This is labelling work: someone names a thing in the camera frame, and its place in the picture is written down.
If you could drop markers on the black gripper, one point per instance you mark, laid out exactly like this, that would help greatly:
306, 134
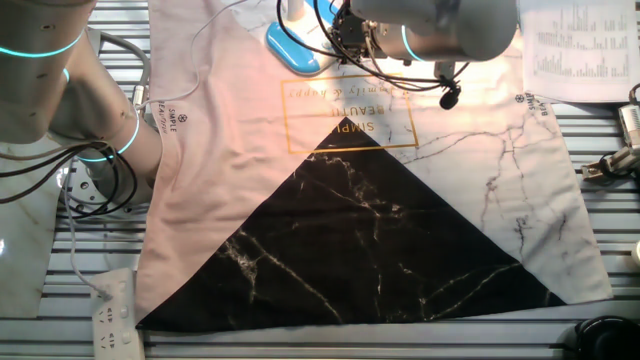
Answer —
362, 35

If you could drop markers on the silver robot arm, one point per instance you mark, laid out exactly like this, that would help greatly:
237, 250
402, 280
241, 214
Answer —
35, 90

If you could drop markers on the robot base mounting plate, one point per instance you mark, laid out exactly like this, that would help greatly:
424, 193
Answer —
82, 187

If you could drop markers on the blue white desk lamp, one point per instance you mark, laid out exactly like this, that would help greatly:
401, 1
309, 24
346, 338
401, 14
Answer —
292, 52

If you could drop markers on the marble pink black tablecloth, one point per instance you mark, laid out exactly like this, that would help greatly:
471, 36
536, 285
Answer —
350, 225

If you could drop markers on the printed paper sheet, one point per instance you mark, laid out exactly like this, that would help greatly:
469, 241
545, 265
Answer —
580, 55

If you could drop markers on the white power strip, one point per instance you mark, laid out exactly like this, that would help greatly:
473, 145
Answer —
117, 320

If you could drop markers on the white marble pattern sheet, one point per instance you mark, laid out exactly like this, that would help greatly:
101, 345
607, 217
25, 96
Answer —
25, 225

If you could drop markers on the black round stand base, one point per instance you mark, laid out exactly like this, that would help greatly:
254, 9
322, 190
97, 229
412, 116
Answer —
605, 340

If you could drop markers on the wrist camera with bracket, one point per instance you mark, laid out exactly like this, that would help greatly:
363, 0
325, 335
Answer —
450, 97

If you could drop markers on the silver depth camera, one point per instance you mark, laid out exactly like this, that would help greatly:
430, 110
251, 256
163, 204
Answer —
631, 125

